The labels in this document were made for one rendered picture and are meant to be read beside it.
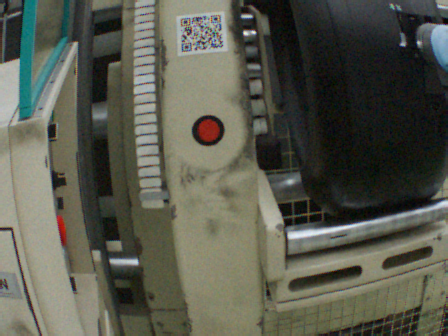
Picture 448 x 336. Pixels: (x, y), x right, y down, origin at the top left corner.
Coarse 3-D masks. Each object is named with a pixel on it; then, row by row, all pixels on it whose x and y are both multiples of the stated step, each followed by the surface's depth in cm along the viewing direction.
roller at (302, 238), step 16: (400, 208) 181; (416, 208) 181; (432, 208) 180; (304, 224) 181; (320, 224) 180; (336, 224) 180; (352, 224) 180; (368, 224) 180; (384, 224) 180; (400, 224) 180; (416, 224) 181; (288, 240) 179; (304, 240) 179; (320, 240) 179; (336, 240) 180; (352, 240) 180
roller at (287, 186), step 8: (272, 176) 207; (280, 176) 207; (288, 176) 207; (296, 176) 207; (272, 184) 206; (280, 184) 206; (288, 184) 206; (296, 184) 206; (272, 192) 206; (280, 192) 206; (288, 192) 206; (296, 192) 206; (304, 192) 206; (280, 200) 207; (288, 200) 208
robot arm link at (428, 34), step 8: (424, 32) 132; (432, 32) 127; (440, 32) 124; (424, 40) 132; (432, 40) 126; (440, 40) 123; (424, 48) 133; (432, 48) 126; (440, 48) 123; (432, 56) 129; (440, 56) 124; (432, 64) 134; (440, 64) 127; (440, 72) 128
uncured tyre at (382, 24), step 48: (288, 0) 210; (336, 0) 159; (384, 0) 160; (432, 0) 164; (288, 48) 211; (336, 48) 160; (384, 48) 159; (288, 96) 206; (336, 96) 162; (384, 96) 161; (336, 144) 167; (384, 144) 165; (432, 144) 166; (336, 192) 175; (384, 192) 174; (432, 192) 179
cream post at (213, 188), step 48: (192, 0) 175; (240, 48) 179; (192, 96) 180; (240, 96) 181; (192, 144) 182; (240, 144) 182; (192, 192) 184; (240, 192) 184; (192, 240) 186; (240, 240) 186; (192, 288) 188; (240, 288) 188
